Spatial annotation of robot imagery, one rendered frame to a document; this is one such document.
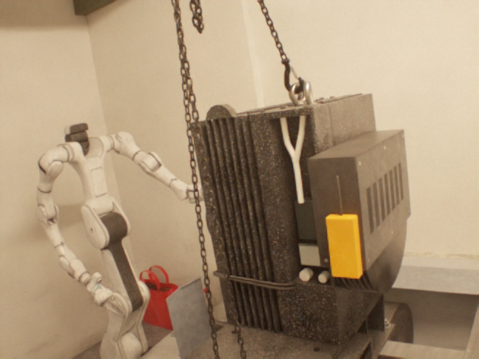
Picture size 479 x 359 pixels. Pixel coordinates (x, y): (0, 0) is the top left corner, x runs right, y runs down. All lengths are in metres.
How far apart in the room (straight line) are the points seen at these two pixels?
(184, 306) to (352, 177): 0.81
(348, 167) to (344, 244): 0.19
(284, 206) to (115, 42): 2.37
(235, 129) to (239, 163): 0.10
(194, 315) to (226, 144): 0.65
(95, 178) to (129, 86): 1.11
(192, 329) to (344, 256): 0.73
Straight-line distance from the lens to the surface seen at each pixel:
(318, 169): 1.09
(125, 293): 2.45
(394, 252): 1.39
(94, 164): 2.35
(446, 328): 2.57
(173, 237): 3.30
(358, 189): 1.06
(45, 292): 3.32
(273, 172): 1.24
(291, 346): 1.41
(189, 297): 1.59
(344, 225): 1.07
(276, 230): 1.30
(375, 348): 1.76
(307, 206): 1.27
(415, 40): 2.26
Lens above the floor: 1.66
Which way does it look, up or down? 12 degrees down
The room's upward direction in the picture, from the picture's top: 9 degrees counter-clockwise
